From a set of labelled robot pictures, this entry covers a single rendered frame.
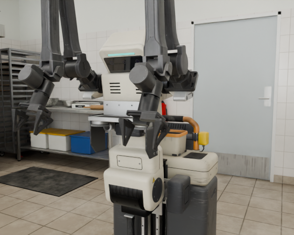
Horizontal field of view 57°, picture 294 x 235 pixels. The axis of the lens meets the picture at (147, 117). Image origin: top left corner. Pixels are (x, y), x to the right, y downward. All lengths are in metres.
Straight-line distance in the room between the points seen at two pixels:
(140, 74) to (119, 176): 0.55
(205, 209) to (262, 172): 2.52
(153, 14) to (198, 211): 0.94
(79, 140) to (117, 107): 2.97
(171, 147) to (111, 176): 0.37
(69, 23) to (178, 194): 0.83
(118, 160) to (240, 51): 2.85
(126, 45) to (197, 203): 0.80
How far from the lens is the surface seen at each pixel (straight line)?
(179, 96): 1.03
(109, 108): 1.15
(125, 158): 1.17
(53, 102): 4.61
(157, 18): 0.84
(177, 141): 1.38
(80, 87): 1.28
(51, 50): 1.07
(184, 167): 1.34
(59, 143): 4.36
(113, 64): 1.13
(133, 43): 1.06
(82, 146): 4.06
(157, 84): 0.80
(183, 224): 1.45
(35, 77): 1.01
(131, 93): 1.12
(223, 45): 3.82
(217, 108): 3.80
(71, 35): 1.17
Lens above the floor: 1.14
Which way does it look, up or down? 6 degrees down
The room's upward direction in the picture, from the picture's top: straight up
